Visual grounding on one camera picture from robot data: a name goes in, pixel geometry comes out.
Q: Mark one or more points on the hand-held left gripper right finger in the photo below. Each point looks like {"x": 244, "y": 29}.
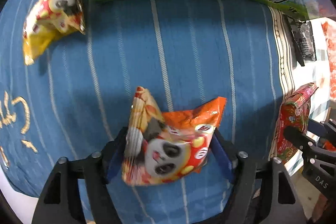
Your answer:
{"x": 222, "y": 157}

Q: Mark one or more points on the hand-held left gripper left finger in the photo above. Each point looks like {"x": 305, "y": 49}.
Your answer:
{"x": 113, "y": 163}

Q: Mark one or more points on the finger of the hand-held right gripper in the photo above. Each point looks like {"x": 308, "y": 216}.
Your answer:
{"x": 302, "y": 140}

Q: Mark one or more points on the red snack bag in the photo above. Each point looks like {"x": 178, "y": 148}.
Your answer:
{"x": 291, "y": 124}

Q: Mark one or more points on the orange panda snack bag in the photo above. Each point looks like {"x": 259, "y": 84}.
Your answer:
{"x": 168, "y": 142}

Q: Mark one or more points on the blue striped cloth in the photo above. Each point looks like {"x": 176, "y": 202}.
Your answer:
{"x": 147, "y": 77}

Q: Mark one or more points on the black snack packet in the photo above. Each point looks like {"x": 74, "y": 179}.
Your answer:
{"x": 302, "y": 37}

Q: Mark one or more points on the yellow panda snack bag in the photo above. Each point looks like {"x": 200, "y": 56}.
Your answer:
{"x": 50, "y": 19}

